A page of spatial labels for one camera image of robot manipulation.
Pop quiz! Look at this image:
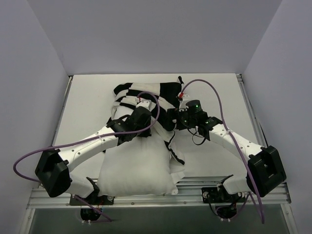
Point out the thin black wire loop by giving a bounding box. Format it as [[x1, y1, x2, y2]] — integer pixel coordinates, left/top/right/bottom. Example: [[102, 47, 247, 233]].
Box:
[[192, 129, 207, 147]]

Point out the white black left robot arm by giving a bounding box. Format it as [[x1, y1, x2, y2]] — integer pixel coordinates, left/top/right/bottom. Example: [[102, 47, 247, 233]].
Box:
[[35, 107, 152, 204]]

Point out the aluminium rail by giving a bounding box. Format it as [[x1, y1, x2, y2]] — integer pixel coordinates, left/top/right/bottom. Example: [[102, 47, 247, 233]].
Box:
[[49, 76, 73, 147], [28, 179, 292, 208], [236, 74, 267, 146]]

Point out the aluminium left side rail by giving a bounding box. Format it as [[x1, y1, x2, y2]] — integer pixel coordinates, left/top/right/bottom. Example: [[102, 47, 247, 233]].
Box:
[[49, 76, 73, 147]]

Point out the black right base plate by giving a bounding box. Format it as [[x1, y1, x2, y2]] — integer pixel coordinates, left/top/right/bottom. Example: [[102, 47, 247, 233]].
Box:
[[201, 187, 220, 204]]

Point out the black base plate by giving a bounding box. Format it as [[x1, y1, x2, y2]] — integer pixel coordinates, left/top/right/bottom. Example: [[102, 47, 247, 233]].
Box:
[[69, 195, 115, 206], [201, 187, 220, 204]]

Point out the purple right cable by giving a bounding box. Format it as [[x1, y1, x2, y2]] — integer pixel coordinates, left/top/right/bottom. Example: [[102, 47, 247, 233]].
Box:
[[177, 79, 266, 224]]

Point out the aluminium right side rail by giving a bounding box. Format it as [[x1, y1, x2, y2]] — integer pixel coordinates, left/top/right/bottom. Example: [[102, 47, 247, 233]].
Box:
[[236, 74, 267, 146]]

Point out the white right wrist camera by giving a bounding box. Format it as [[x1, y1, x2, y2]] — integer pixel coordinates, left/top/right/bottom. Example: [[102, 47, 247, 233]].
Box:
[[177, 92, 190, 109]]

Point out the purple cable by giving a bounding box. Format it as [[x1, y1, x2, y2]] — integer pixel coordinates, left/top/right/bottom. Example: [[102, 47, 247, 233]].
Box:
[[12, 91, 160, 224], [177, 79, 266, 224]]

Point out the aluminium front rail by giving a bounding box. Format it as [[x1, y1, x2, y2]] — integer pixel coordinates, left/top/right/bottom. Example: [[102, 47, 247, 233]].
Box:
[[28, 179, 292, 208]]

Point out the white pillow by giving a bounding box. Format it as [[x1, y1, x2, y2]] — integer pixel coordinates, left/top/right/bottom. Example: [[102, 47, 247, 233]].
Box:
[[97, 123, 185, 196]]

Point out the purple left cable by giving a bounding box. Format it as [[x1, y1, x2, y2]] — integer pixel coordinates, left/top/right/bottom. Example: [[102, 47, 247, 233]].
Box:
[[12, 91, 160, 224]]

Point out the black white checkered pillowcase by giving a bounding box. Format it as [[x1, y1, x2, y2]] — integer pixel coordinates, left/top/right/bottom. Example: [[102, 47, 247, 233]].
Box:
[[110, 76, 185, 166]]

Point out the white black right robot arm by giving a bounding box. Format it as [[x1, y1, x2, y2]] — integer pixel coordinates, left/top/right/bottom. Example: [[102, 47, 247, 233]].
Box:
[[167, 100, 287, 201]]

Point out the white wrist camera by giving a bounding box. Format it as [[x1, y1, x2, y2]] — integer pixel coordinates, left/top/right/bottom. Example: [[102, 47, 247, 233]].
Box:
[[136, 98, 153, 111], [177, 92, 190, 109]]

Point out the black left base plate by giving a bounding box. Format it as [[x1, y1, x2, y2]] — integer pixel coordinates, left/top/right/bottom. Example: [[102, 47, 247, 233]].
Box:
[[69, 195, 115, 206]]

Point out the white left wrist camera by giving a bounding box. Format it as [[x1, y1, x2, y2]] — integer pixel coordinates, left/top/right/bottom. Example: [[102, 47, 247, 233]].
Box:
[[136, 98, 153, 111]]

